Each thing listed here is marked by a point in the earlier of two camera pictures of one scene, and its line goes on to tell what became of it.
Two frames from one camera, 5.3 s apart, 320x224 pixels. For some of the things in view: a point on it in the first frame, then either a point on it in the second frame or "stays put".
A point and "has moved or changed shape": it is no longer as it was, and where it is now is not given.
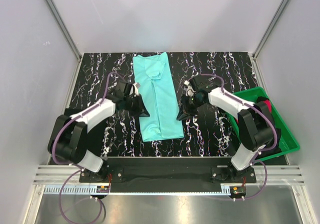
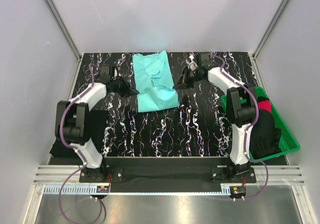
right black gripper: [184, 111] to [186, 84]
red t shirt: [269, 104] stays put
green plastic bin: [288, 143] stays put
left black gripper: [141, 111] to [128, 91]
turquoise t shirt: [156, 86] has moved or changed shape
